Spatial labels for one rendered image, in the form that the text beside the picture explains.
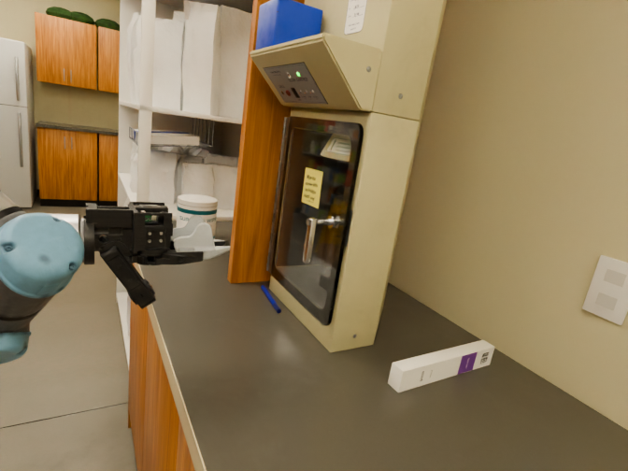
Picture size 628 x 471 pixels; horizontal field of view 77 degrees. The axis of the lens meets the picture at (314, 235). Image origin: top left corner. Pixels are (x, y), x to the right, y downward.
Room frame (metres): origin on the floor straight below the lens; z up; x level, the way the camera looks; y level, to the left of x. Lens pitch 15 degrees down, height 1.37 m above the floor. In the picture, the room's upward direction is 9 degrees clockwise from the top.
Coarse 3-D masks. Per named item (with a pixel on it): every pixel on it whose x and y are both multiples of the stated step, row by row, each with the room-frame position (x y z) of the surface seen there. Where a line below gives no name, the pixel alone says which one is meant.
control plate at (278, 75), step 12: (276, 72) 0.86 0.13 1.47; (288, 72) 0.82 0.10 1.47; (300, 72) 0.78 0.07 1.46; (276, 84) 0.91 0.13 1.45; (288, 84) 0.86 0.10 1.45; (300, 84) 0.81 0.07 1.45; (312, 84) 0.77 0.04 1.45; (288, 96) 0.90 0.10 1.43; (300, 96) 0.85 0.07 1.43; (312, 96) 0.80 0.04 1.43
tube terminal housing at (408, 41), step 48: (336, 0) 0.86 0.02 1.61; (384, 0) 0.72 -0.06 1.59; (432, 0) 0.75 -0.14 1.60; (384, 48) 0.71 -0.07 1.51; (432, 48) 0.76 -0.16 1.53; (384, 96) 0.72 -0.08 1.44; (384, 144) 0.73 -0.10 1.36; (384, 192) 0.74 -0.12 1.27; (384, 240) 0.75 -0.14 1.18; (384, 288) 0.77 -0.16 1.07; (336, 336) 0.71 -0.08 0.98
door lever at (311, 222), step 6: (330, 216) 0.75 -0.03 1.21; (306, 222) 0.72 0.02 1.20; (312, 222) 0.72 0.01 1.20; (318, 222) 0.72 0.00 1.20; (324, 222) 0.73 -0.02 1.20; (330, 222) 0.74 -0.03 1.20; (312, 228) 0.72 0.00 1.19; (330, 228) 0.74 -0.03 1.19; (306, 234) 0.72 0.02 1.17; (312, 234) 0.72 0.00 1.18; (306, 240) 0.72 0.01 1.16; (312, 240) 0.72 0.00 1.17; (306, 246) 0.72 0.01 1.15; (312, 246) 0.72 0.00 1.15; (306, 252) 0.72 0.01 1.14; (312, 252) 0.72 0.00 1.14; (306, 258) 0.72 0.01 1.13
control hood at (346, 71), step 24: (264, 48) 0.85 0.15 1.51; (288, 48) 0.76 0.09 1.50; (312, 48) 0.69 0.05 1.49; (336, 48) 0.66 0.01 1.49; (360, 48) 0.68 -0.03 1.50; (264, 72) 0.91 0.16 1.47; (312, 72) 0.74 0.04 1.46; (336, 72) 0.68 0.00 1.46; (360, 72) 0.69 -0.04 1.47; (336, 96) 0.73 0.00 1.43; (360, 96) 0.69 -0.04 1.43
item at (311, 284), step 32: (320, 128) 0.83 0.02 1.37; (352, 128) 0.73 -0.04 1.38; (288, 160) 0.94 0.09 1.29; (320, 160) 0.81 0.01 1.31; (352, 160) 0.71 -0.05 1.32; (288, 192) 0.92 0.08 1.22; (352, 192) 0.71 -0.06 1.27; (288, 224) 0.90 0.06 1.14; (288, 256) 0.88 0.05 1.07; (320, 256) 0.76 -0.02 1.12; (288, 288) 0.86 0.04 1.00; (320, 288) 0.75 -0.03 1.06; (320, 320) 0.73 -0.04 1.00
